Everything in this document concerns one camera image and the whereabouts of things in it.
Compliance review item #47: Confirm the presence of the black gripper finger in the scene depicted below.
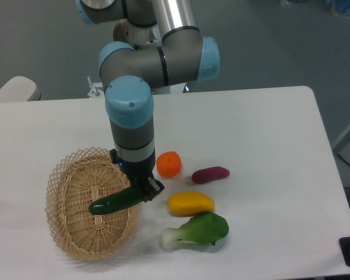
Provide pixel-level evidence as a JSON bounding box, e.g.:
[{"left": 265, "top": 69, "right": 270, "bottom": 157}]
[
  {"left": 131, "top": 178, "right": 148, "bottom": 202},
  {"left": 144, "top": 177, "right": 165, "bottom": 202}
]

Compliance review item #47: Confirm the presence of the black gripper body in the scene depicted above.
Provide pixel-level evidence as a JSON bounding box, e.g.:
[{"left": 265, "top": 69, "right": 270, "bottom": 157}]
[{"left": 109, "top": 149, "right": 156, "bottom": 181}]

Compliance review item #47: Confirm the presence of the dark green cucumber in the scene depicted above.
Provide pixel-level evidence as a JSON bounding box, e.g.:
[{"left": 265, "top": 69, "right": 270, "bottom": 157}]
[{"left": 88, "top": 187, "right": 140, "bottom": 215}]

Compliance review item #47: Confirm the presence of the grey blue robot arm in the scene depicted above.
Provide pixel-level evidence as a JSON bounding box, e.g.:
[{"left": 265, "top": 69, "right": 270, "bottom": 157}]
[{"left": 76, "top": 1, "right": 221, "bottom": 202}]

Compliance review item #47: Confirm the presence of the woven wicker basket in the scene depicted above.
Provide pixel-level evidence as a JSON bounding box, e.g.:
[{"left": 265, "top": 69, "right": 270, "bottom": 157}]
[{"left": 45, "top": 147, "right": 138, "bottom": 261}]

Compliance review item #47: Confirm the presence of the orange tangerine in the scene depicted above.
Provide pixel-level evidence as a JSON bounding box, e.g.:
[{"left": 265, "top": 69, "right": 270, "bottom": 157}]
[{"left": 156, "top": 151, "right": 182, "bottom": 178}]

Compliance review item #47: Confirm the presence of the yellow mango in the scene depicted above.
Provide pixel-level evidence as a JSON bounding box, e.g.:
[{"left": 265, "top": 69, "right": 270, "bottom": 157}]
[{"left": 167, "top": 191, "right": 215, "bottom": 216}]

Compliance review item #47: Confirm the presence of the purple sweet potato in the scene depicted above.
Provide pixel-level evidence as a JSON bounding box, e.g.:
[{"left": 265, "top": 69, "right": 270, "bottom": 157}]
[{"left": 191, "top": 166, "right": 230, "bottom": 184}]

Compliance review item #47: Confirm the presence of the green bok choy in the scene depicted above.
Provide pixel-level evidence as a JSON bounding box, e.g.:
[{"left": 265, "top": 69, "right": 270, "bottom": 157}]
[{"left": 159, "top": 212, "right": 229, "bottom": 249}]

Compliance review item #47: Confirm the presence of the white chair back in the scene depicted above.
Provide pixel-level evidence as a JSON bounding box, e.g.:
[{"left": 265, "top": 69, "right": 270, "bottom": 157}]
[{"left": 0, "top": 76, "right": 41, "bottom": 103}]

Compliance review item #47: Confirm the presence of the blue objects top right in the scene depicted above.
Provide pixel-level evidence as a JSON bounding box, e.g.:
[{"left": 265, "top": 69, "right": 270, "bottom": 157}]
[{"left": 277, "top": 0, "right": 350, "bottom": 19}]

